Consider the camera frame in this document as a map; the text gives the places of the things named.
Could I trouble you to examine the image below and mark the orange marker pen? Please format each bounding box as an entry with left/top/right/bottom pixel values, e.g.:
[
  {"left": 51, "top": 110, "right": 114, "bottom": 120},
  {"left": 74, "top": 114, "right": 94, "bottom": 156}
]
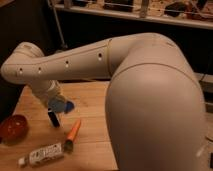
[{"left": 64, "top": 120, "right": 81, "bottom": 152}]

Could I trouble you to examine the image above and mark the metal window rail frame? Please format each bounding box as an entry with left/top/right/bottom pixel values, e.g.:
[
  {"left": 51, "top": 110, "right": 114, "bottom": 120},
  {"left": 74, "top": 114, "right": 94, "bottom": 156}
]
[{"left": 47, "top": 0, "right": 213, "bottom": 30}]

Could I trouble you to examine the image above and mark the white tube with label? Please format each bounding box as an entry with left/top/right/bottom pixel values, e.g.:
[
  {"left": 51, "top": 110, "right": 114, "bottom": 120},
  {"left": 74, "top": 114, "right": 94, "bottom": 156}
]
[{"left": 18, "top": 143, "right": 64, "bottom": 167}]

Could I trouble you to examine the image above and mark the wooden table top board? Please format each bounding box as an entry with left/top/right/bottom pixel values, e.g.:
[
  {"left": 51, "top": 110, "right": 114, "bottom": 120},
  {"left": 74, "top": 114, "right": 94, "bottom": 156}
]
[{"left": 0, "top": 82, "right": 117, "bottom": 171}]

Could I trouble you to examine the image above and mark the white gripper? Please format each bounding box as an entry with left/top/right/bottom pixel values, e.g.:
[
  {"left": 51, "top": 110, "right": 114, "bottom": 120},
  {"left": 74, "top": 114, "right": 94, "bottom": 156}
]
[{"left": 33, "top": 80, "right": 72, "bottom": 112}]

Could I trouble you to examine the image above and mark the black eraser block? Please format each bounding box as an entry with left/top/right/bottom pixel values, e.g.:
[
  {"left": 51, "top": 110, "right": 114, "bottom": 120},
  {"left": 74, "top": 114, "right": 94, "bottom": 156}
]
[{"left": 48, "top": 109, "right": 60, "bottom": 127}]

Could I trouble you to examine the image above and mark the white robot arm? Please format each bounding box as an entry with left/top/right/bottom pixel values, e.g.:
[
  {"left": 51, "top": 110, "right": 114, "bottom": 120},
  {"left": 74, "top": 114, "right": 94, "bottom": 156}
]
[{"left": 1, "top": 33, "right": 207, "bottom": 171}]

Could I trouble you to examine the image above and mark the red orange bowl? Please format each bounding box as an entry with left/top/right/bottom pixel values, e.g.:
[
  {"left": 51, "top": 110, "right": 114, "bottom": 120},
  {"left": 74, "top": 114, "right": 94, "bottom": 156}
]
[{"left": 0, "top": 115, "right": 29, "bottom": 144}]

